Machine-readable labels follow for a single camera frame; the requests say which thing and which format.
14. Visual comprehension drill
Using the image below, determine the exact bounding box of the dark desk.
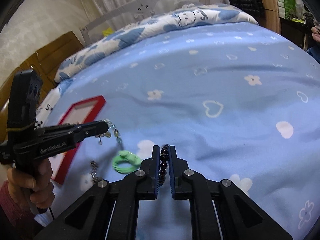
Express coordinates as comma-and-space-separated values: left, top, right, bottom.
279, 17, 313, 53

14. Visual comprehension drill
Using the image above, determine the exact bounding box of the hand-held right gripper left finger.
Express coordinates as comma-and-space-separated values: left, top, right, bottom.
34, 145, 162, 240

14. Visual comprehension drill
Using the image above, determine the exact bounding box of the blue floral bed sheet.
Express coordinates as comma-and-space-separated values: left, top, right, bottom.
32, 21, 320, 240

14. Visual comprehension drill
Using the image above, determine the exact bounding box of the red cardboard box lid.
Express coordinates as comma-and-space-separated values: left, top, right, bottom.
51, 95, 107, 184

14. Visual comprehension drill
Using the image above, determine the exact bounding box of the white printed pillow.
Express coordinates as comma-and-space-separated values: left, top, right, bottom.
35, 89, 66, 131

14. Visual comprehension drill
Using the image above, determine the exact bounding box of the wooden headboard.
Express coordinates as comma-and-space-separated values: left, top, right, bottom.
0, 31, 84, 111

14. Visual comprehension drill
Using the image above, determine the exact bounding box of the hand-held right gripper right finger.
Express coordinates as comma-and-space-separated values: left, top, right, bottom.
168, 145, 294, 240

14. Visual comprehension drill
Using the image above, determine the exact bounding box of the black bead bracelet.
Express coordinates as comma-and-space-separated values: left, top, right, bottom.
157, 144, 171, 188

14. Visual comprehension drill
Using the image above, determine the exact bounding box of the stack of green tissue packs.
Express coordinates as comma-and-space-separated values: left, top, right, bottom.
277, 0, 304, 21

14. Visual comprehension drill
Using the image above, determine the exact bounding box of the grey bed guard rail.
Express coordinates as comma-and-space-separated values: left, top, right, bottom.
79, 0, 208, 47

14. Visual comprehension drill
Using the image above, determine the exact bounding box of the green hair tie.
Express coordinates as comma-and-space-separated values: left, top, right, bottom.
112, 150, 142, 174

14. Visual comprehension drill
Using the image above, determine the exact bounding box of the person's left hand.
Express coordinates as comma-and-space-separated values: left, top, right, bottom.
7, 158, 54, 211

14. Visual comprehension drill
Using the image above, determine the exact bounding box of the silver chain necklace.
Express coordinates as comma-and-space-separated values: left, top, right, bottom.
89, 160, 101, 184

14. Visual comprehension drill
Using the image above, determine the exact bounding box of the light blue bead bracelet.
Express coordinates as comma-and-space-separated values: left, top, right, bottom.
94, 119, 124, 147

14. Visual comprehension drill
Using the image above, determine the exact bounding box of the blue and white cartoon quilt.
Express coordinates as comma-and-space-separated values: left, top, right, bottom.
54, 3, 259, 83

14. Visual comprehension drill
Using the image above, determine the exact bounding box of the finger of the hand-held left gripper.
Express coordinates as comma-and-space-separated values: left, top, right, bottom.
34, 120, 111, 136
73, 127, 111, 143

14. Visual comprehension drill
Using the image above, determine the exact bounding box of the wooden wardrobe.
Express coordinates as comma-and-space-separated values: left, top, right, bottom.
250, 0, 282, 36

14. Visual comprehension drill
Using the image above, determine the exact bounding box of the person's left forearm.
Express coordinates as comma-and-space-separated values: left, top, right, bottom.
0, 180, 36, 240

